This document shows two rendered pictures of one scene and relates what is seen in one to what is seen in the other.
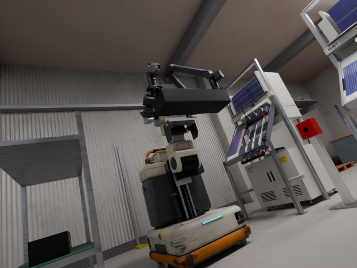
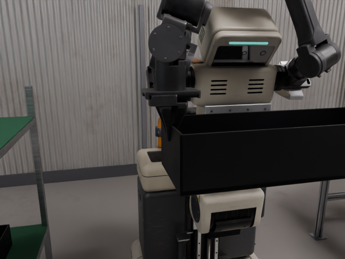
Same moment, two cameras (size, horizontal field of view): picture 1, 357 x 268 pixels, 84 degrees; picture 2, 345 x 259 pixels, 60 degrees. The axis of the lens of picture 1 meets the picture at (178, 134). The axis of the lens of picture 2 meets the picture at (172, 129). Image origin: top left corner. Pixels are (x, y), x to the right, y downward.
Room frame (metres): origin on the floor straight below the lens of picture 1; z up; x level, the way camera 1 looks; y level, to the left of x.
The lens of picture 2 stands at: (0.65, -0.13, 1.26)
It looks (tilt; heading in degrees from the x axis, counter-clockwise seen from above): 15 degrees down; 19
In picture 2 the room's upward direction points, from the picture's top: straight up
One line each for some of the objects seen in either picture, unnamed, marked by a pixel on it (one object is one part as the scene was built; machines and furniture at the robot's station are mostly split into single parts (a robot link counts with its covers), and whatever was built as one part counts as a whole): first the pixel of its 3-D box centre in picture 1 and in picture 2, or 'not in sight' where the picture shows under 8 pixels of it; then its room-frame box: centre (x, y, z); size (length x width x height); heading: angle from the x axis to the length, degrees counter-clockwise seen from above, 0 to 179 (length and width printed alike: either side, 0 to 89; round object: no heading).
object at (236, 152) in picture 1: (270, 153); not in sight; (2.63, -1.05, 0.66); 1.01 x 0.73 x 1.31; 122
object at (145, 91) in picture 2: (153, 85); (170, 79); (1.19, 0.06, 1.21); 0.10 x 0.07 x 0.07; 122
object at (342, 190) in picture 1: (325, 160); not in sight; (1.87, -1.18, 0.39); 0.24 x 0.24 x 0.78; 32
